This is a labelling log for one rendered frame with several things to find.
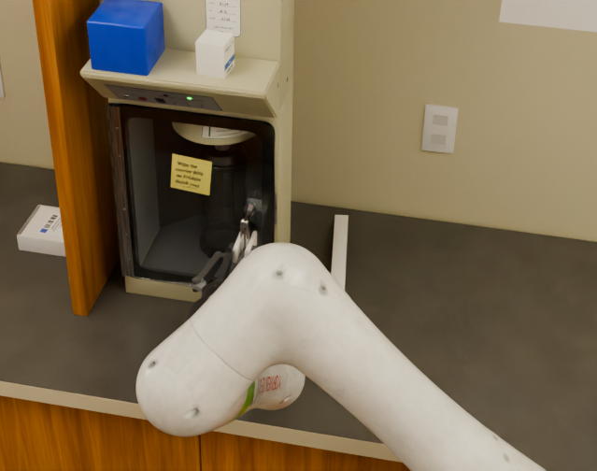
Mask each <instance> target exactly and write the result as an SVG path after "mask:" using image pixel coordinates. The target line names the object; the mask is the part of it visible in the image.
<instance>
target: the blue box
mask: <svg viewBox="0 0 597 471"><path fill-rule="evenodd" d="M87 28H88V38H89V47H90V55H91V65H92V69H93V70H102V71H109V72H117V73H125V74H133V75H141V76H147V75H148V74H149V73H150V71H151V69H152V68H153V66H155V64H156V63H157V61H158V60H159V58H160V57H161V55H162V54H163V52H164V50H165V45H164V28H163V4H162V3H161V2H152V1H143V0H104V1H103V3H102V4H101V5H100V6H99V8H98V9H96V10H95V11H94V13H93V14H92V15H91V17H90V18H89V19H88V20H87Z"/></svg>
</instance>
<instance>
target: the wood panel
mask: <svg viewBox="0 0 597 471"><path fill-rule="evenodd" d="M99 6H100V3H99V0H33V7H34V13H35V21H36V34H37V42H38V49H39V56H40V63H41V71H42V78H43V85H44V93H45V99H46V107H47V114H48V121H49V128H50V143H51V149H52V157H53V164H54V171H55V178H56V186H57V193H58V200H59V208H60V214H61V222H62V229H63V236H64V250H65V257H66V264H67V272H68V278H69V286H70V293H71V300H72V308H73V314H75V315H80V316H88V315H89V313H90V311H91V309H92V306H93V305H94V303H95V301H96V299H97V297H98V296H99V294H100V292H101V291H102V289H103V287H104V286H105V284H106V282H107V279H108V278H109V276H110V274H111V272H112V270H113V268H114V267H115V265H116V263H117V261H118V260H119V259H120V247H119V237H118V226H117V217H116V207H115V197H114V187H113V177H112V167H111V157H110V147H109V137H108V127H107V108H106V106H107V105H108V98H107V97H103V96H102V95H101V94H100V93H99V92H98V91H97V90H95V88H94V87H92V86H91V85H90V84H89V83H88V82H87V81H86V80H85V79H84V78H83V77H82V76H81V75H80V71H81V69H82V68H83V67H84V65H85V64H86V63H88V61H89V60H90V59H91V55H90V47H89V38H88V28H87V20H88V19H89V18H90V17H91V15H92V14H93V13H94V11H95V10H96V9H98V8H99Z"/></svg>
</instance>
